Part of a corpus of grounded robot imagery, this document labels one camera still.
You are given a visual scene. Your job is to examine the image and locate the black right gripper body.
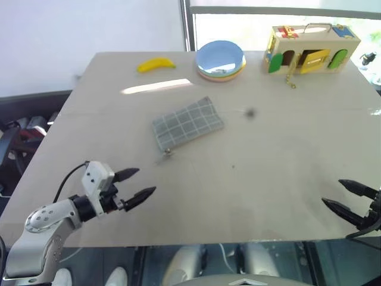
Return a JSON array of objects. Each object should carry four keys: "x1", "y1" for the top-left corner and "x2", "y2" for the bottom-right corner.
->
[{"x1": 367, "y1": 188, "x2": 381, "y2": 231}]

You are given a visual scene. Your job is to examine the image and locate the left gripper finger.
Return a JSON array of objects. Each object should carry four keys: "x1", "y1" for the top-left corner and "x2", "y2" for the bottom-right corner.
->
[
  {"x1": 114, "y1": 167, "x2": 140, "y2": 184},
  {"x1": 123, "y1": 186, "x2": 158, "y2": 213}
]

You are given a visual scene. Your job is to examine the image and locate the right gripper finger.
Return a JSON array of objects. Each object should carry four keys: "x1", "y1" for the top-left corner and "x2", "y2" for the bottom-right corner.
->
[
  {"x1": 321, "y1": 198, "x2": 371, "y2": 229},
  {"x1": 338, "y1": 179, "x2": 378, "y2": 198}
]

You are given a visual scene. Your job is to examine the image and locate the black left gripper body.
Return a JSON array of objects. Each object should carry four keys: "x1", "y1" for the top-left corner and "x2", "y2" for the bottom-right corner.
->
[{"x1": 99, "y1": 183, "x2": 126, "y2": 215}]

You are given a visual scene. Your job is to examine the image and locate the grey checked cloth pouch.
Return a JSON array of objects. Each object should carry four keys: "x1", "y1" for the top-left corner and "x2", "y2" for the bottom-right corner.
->
[{"x1": 152, "y1": 95, "x2": 225, "y2": 159}]

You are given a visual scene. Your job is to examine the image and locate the white shoe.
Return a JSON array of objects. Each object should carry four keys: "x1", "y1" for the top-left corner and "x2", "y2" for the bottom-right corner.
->
[
  {"x1": 105, "y1": 266, "x2": 129, "y2": 286},
  {"x1": 51, "y1": 267, "x2": 73, "y2": 286}
]

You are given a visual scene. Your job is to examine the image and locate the silver robot leg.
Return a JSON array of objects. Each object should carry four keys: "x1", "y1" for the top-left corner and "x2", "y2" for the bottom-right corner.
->
[
  {"x1": 237, "y1": 242, "x2": 281, "y2": 278},
  {"x1": 162, "y1": 244, "x2": 209, "y2": 286}
]

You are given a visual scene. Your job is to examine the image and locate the black and red equipment pile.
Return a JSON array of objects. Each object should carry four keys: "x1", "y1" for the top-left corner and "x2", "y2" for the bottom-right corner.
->
[{"x1": 0, "y1": 111, "x2": 60, "y2": 198}]

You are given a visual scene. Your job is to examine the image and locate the yellow banana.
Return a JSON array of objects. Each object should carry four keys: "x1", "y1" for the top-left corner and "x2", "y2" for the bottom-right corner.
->
[{"x1": 136, "y1": 57, "x2": 177, "y2": 73}]

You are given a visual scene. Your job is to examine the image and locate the grey robot torso cover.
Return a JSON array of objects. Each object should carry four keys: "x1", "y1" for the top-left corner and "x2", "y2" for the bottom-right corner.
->
[{"x1": 169, "y1": 273, "x2": 317, "y2": 286}]

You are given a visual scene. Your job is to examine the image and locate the dark object outside window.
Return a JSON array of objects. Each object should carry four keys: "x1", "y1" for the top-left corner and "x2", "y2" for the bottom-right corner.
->
[{"x1": 358, "y1": 51, "x2": 377, "y2": 67}]

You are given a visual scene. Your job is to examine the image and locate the pink plate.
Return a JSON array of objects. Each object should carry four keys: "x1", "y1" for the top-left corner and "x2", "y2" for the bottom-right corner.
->
[{"x1": 196, "y1": 64, "x2": 246, "y2": 83}]

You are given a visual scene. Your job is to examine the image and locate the yellow plate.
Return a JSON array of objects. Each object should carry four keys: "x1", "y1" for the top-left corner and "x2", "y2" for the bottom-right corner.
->
[{"x1": 198, "y1": 61, "x2": 247, "y2": 80}]

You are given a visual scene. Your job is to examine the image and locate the wooden lock activity box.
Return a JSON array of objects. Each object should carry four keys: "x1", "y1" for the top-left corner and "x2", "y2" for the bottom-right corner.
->
[{"x1": 263, "y1": 24, "x2": 362, "y2": 76}]

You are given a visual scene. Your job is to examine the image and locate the green plate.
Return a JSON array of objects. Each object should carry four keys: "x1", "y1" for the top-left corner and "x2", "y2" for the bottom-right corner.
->
[{"x1": 208, "y1": 56, "x2": 248, "y2": 77}]

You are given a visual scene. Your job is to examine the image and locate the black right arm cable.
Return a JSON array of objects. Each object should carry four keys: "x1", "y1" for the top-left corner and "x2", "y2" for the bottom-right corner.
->
[{"x1": 346, "y1": 222, "x2": 381, "y2": 240}]

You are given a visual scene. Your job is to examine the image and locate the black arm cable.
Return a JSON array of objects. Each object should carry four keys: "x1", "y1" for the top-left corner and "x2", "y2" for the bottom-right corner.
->
[
  {"x1": 52, "y1": 161, "x2": 91, "y2": 204},
  {"x1": 346, "y1": 222, "x2": 381, "y2": 240}
]

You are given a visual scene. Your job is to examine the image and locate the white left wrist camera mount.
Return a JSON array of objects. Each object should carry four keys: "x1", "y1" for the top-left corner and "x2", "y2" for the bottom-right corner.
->
[{"x1": 81, "y1": 161, "x2": 115, "y2": 217}]

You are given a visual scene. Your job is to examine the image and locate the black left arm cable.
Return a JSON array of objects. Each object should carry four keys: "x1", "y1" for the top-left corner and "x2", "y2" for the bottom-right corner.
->
[{"x1": 52, "y1": 161, "x2": 91, "y2": 204}]

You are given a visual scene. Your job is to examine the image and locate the white cable under table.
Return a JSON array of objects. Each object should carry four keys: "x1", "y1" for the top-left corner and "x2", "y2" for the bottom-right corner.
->
[{"x1": 219, "y1": 243, "x2": 236, "y2": 273}]

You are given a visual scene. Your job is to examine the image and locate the brass chain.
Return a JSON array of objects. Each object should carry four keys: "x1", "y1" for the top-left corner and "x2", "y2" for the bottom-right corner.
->
[{"x1": 285, "y1": 58, "x2": 298, "y2": 89}]

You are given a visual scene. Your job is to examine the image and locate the grey window frame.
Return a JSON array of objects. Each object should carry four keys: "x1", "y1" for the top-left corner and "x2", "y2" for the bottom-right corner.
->
[{"x1": 179, "y1": 0, "x2": 381, "y2": 53}]

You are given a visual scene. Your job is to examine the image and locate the metal box carry handle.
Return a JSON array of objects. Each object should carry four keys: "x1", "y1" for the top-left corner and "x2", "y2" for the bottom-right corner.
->
[{"x1": 303, "y1": 23, "x2": 334, "y2": 34}]

